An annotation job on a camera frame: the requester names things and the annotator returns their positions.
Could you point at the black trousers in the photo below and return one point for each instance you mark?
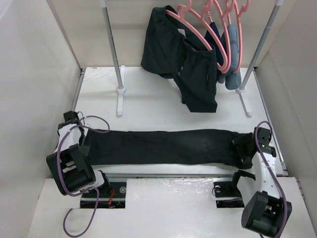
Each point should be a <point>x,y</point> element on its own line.
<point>173,51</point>
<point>191,147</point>

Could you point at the pink hanger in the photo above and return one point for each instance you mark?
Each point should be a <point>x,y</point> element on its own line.
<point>205,13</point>
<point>180,16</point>
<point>226,20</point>

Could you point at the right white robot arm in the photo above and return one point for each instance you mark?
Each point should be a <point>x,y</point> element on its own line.
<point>266,210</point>

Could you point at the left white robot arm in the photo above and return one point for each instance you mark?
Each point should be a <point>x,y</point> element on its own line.
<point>68,164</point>

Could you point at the light blue jeans on hanger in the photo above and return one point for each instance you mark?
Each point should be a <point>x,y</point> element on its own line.
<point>232,80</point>

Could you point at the navy trousers on hanger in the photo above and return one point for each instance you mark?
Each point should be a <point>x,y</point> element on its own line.
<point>214,56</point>

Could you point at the black trousers on hanger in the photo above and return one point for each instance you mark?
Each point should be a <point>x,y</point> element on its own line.
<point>173,51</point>

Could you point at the right white rack foot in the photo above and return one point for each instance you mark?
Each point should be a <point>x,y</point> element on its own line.
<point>245,102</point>

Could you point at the white rack foot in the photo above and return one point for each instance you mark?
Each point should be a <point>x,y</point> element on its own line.
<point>121,99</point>
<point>245,102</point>

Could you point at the left white rack foot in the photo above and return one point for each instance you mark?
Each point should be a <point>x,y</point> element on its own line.
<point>121,99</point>

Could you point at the right rack pole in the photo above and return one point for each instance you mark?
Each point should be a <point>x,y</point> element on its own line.
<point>275,10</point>

